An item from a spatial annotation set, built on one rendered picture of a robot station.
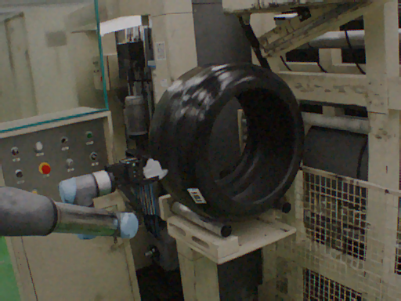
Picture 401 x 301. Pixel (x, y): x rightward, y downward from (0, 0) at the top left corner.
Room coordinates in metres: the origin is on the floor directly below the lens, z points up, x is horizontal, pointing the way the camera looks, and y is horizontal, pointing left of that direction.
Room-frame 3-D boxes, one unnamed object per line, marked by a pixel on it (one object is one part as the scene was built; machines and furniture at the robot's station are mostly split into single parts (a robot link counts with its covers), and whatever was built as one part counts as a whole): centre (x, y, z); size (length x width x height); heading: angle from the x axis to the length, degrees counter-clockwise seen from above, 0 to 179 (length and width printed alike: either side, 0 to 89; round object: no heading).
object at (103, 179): (1.33, 0.31, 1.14); 0.08 x 0.05 x 0.08; 31
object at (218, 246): (1.58, 0.03, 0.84); 0.36 x 0.09 x 0.06; 32
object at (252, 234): (1.65, -0.09, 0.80); 0.37 x 0.36 x 0.02; 122
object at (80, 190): (1.28, 0.38, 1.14); 0.11 x 0.08 x 0.09; 121
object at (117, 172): (1.37, 0.24, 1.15); 0.12 x 0.08 x 0.09; 121
